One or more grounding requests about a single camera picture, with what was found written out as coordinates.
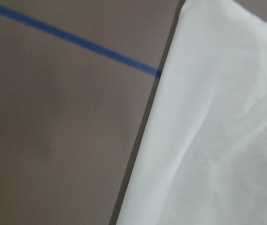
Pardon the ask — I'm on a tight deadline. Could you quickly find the cream long-sleeve cat shirt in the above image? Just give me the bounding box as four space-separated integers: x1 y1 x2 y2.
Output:
117 0 267 225

